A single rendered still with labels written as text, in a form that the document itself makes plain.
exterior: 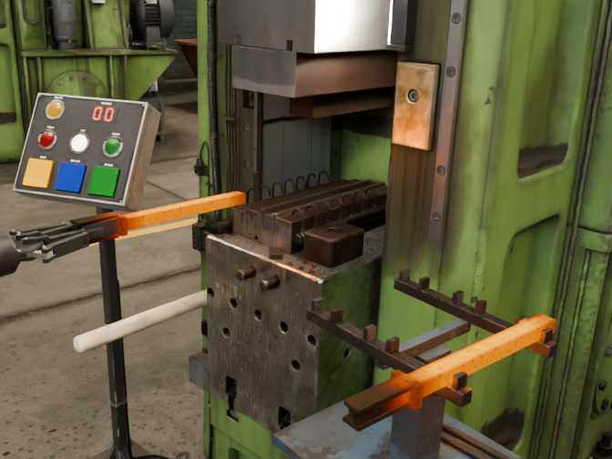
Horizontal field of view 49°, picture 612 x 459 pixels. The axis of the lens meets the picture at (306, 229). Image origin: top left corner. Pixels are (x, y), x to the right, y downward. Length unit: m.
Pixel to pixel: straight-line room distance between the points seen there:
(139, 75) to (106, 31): 0.58
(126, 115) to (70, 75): 4.51
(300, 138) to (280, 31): 0.48
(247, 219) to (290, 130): 0.33
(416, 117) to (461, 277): 0.35
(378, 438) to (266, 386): 0.49
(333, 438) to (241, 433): 0.62
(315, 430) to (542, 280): 0.80
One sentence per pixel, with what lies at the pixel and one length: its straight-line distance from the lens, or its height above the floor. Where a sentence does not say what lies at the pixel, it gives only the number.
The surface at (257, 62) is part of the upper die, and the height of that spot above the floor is 1.33.
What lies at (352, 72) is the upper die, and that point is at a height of 1.31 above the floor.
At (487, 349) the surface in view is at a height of 1.02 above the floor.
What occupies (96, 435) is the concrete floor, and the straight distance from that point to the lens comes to 2.58.
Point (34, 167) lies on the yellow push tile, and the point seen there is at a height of 1.02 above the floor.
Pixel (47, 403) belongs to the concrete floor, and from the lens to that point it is 2.79.
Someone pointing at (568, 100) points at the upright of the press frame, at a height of 1.27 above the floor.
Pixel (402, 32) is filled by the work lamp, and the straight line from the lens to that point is 1.41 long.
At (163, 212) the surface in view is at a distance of 1.36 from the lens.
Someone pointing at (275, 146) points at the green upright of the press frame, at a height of 1.09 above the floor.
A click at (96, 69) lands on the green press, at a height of 0.78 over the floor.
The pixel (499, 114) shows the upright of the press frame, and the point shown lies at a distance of 1.36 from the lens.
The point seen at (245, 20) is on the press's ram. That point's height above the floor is 1.42.
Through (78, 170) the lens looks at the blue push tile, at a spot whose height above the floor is 1.03.
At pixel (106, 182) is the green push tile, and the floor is 1.01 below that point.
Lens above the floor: 1.48
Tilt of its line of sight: 19 degrees down
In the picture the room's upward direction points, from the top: 2 degrees clockwise
